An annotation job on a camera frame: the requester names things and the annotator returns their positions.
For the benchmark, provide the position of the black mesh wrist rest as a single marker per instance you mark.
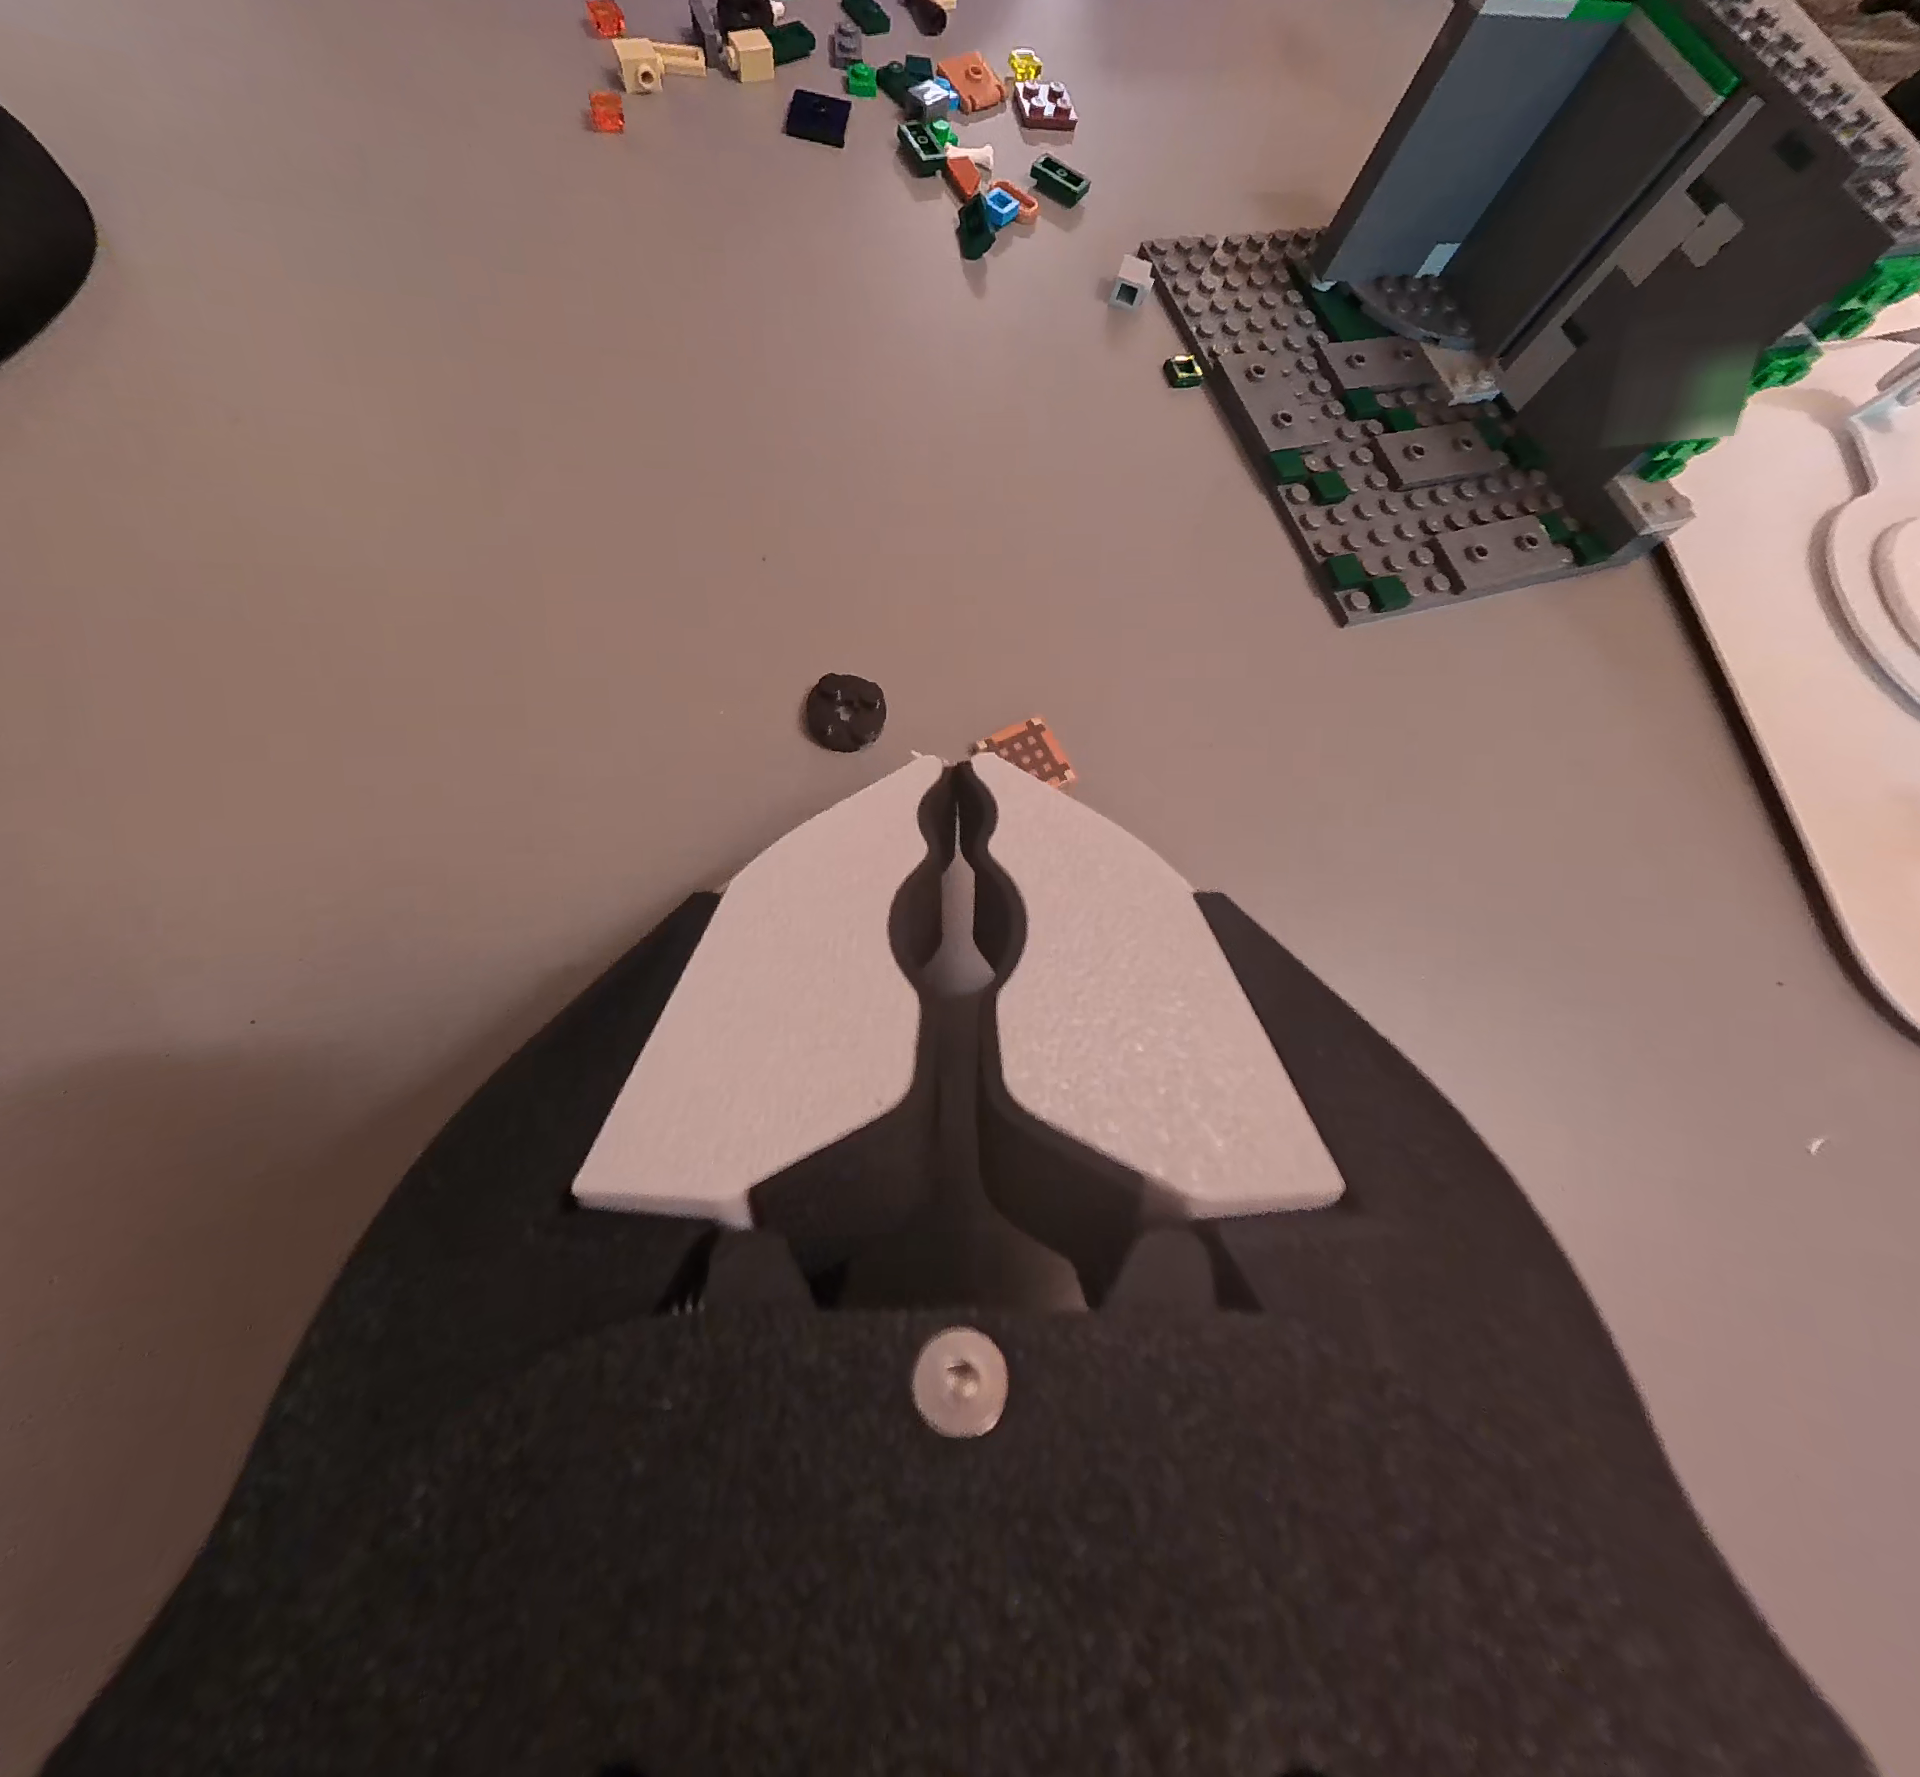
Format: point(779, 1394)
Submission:
point(38, 233)

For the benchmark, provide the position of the white flat pad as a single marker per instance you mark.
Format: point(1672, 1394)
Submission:
point(1770, 697)

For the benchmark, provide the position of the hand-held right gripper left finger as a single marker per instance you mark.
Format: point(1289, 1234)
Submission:
point(750, 1042)

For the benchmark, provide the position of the scattered small toy bricks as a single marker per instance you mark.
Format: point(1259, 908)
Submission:
point(900, 82)

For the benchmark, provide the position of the black round toy plate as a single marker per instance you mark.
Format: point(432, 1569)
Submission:
point(848, 713)

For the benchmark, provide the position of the grey desk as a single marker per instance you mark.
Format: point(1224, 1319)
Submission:
point(451, 532)

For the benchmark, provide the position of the grey toy rock structure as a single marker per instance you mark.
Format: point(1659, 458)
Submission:
point(1574, 186)

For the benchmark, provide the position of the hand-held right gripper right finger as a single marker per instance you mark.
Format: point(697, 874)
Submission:
point(1154, 1042)

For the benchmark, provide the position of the small white grey toy brick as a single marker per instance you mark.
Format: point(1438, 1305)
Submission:
point(1129, 286)

